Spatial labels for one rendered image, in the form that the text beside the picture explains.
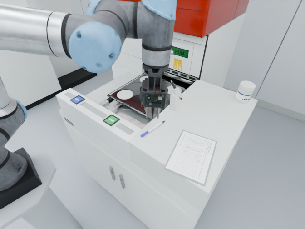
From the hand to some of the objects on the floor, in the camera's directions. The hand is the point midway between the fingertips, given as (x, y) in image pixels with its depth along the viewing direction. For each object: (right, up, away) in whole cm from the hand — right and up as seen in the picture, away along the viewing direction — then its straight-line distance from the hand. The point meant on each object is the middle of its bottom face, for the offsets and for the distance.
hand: (152, 114), depth 61 cm
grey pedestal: (-66, -94, +62) cm, 130 cm away
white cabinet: (-2, -62, +98) cm, 116 cm away
